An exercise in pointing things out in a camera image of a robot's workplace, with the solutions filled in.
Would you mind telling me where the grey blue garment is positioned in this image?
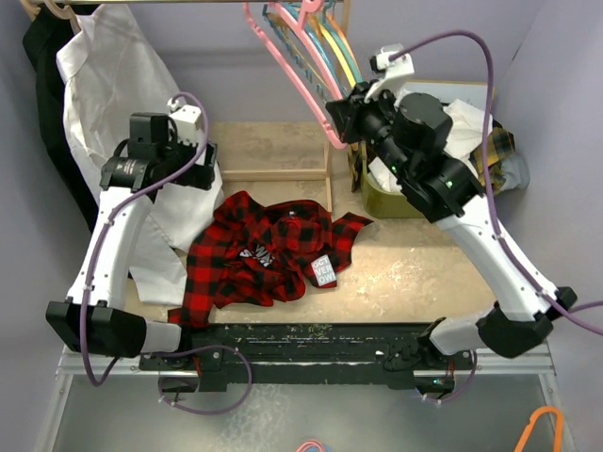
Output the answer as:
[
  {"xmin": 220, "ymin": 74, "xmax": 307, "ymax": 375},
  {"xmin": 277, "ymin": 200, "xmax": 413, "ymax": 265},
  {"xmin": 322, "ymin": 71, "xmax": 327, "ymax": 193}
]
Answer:
[{"xmin": 500, "ymin": 153, "xmax": 530, "ymax": 191}]

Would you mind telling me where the green laundry basket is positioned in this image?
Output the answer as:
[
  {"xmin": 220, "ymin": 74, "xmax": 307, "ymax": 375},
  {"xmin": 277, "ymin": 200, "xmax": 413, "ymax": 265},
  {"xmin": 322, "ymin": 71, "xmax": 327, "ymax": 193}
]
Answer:
[{"xmin": 349, "ymin": 140, "xmax": 501, "ymax": 219}]

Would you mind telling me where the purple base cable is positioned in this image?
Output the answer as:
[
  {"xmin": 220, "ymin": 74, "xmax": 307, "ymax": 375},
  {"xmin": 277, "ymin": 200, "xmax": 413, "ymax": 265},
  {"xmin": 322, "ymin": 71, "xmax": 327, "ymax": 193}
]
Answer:
[
  {"xmin": 156, "ymin": 346, "xmax": 254, "ymax": 416},
  {"xmin": 416, "ymin": 349, "xmax": 478, "ymax": 408}
]

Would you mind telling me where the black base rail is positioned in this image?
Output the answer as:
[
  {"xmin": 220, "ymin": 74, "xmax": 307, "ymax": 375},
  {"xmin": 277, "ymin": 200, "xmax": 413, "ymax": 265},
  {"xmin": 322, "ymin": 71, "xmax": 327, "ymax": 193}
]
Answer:
[{"xmin": 139, "ymin": 323, "xmax": 472, "ymax": 394}]

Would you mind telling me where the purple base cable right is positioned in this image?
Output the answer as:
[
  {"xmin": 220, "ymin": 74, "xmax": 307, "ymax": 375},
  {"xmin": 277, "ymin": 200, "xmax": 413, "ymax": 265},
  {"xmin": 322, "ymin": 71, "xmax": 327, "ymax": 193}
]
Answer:
[{"xmin": 416, "ymin": 349, "xmax": 478, "ymax": 408}]

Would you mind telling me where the wooden clothes rack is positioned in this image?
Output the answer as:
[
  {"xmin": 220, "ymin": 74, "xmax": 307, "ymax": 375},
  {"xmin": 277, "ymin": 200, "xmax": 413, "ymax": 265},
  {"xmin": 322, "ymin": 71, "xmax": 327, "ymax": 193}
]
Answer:
[{"xmin": 18, "ymin": 0, "xmax": 352, "ymax": 217}]

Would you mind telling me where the pink plastic hanger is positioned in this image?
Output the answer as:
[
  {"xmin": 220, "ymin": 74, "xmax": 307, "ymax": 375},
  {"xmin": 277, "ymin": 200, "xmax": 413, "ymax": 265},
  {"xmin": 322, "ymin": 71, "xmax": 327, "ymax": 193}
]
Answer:
[{"xmin": 242, "ymin": 1, "xmax": 359, "ymax": 149}]

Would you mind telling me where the blue plastic hanger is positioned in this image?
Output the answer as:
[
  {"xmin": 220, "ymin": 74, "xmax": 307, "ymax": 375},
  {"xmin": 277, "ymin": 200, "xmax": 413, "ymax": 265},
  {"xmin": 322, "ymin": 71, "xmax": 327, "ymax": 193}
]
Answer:
[{"xmin": 262, "ymin": 8, "xmax": 333, "ymax": 103}]

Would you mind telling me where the teal plastic hanger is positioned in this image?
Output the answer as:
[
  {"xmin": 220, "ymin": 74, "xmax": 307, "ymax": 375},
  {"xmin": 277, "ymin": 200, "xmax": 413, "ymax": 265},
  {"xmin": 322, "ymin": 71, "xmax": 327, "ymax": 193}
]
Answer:
[{"xmin": 316, "ymin": 0, "xmax": 367, "ymax": 86}]

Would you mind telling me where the orange hanger on floor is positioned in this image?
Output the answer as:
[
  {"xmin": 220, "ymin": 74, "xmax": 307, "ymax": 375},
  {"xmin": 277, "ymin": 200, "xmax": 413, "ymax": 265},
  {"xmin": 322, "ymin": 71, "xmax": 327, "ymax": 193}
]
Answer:
[{"xmin": 513, "ymin": 405, "xmax": 565, "ymax": 452}]

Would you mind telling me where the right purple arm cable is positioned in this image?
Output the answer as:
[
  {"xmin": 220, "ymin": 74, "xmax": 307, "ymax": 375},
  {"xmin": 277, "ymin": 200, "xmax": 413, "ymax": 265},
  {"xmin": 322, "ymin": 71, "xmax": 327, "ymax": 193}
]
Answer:
[{"xmin": 390, "ymin": 29, "xmax": 603, "ymax": 337}]

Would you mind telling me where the orange plastic hanger on rack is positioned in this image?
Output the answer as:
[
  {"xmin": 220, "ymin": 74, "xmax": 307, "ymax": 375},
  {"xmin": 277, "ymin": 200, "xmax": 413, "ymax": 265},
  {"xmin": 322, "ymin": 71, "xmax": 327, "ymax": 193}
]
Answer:
[{"xmin": 323, "ymin": 1, "xmax": 364, "ymax": 87}]

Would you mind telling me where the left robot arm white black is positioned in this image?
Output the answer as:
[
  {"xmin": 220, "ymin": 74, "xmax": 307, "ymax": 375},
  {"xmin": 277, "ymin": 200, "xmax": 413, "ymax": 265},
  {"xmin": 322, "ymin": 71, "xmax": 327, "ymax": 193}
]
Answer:
[{"xmin": 46, "ymin": 105, "xmax": 222, "ymax": 369}]

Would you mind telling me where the white shirt in basket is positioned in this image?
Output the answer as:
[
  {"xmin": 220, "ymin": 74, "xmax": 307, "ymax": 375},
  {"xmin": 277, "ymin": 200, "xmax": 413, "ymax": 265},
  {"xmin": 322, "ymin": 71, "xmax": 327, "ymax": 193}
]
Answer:
[{"xmin": 368, "ymin": 99, "xmax": 484, "ymax": 193}]

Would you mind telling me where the yellow plaid shirt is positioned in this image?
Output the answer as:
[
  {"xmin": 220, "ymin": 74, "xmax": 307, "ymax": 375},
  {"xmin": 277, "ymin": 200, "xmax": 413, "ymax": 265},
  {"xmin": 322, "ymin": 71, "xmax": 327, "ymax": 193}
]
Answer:
[{"xmin": 469, "ymin": 127, "xmax": 515, "ymax": 195}]

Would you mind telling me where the white hanging shirt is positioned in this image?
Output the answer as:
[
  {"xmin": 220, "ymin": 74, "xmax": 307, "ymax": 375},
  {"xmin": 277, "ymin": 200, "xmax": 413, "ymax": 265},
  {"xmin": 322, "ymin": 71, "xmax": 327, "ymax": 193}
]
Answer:
[{"xmin": 56, "ymin": 4, "xmax": 225, "ymax": 305}]

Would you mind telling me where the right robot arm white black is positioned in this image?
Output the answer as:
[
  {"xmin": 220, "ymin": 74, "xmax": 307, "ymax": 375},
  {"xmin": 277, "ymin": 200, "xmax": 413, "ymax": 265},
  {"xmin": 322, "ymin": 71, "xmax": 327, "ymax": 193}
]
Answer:
[{"xmin": 326, "ymin": 82, "xmax": 577, "ymax": 368}]

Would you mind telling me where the pink blue hangers bottom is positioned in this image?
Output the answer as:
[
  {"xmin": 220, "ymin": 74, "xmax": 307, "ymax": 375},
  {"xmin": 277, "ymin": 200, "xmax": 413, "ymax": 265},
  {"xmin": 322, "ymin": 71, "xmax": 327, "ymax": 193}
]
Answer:
[{"xmin": 296, "ymin": 439, "xmax": 331, "ymax": 452}]

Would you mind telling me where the black hanging garment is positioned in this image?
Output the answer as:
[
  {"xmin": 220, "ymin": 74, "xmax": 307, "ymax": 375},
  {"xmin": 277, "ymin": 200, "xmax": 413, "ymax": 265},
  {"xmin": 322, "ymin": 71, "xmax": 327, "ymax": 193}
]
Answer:
[{"xmin": 22, "ymin": 5, "xmax": 98, "ymax": 231}]

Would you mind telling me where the aluminium rail frame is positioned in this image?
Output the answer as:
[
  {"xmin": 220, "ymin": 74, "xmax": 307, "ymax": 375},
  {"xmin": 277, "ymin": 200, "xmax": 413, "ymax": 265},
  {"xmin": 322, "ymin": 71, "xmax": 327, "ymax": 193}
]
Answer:
[{"xmin": 55, "ymin": 206, "xmax": 566, "ymax": 425}]

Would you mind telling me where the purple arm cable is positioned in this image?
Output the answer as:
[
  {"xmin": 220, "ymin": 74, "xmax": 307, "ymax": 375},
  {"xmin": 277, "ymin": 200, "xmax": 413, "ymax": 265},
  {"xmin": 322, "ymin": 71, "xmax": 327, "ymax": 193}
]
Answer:
[
  {"xmin": 390, "ymin": 29, "xmax": 603, "ymax": 337},
  {"xmin": 79, "ymin": 91, "xmax": 210, "ymax": 388}
]

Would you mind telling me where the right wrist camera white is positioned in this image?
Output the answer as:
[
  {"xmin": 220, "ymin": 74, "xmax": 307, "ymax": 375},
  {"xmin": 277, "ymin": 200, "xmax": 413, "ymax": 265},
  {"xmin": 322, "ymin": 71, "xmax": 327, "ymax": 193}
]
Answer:
[{"xmin": 365, "ymin": 44, "xmax": 415, "ymax": 103}]

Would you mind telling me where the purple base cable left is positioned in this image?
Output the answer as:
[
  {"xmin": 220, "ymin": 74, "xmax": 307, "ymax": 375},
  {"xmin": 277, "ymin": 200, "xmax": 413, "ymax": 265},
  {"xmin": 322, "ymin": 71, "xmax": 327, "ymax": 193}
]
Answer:
[{"xmin": 156, "ymin": 346, "xmax": 254, "ymax": 416}]

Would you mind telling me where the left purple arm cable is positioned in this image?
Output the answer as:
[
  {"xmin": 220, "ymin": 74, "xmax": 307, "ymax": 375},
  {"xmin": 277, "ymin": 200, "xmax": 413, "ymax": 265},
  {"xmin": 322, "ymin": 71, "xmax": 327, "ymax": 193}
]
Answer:
[{"xmin": 79, "ymin": 91, "xmax": 210, "ymax": 388}]

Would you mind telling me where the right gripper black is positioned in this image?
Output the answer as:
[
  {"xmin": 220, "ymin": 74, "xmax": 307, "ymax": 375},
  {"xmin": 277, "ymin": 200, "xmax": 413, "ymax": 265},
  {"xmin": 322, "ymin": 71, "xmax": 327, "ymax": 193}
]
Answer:
[{"xmin": 328, "ymin": 78, "xmax": 413, "ymax": 180}]

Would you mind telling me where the red black plaid shirt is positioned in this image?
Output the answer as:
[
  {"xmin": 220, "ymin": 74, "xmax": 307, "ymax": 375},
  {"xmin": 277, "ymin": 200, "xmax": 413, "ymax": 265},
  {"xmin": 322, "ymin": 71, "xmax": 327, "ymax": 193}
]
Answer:
[{"xmin": 168, "ymin": 191, "xmax": 371, "ymax": 329}]

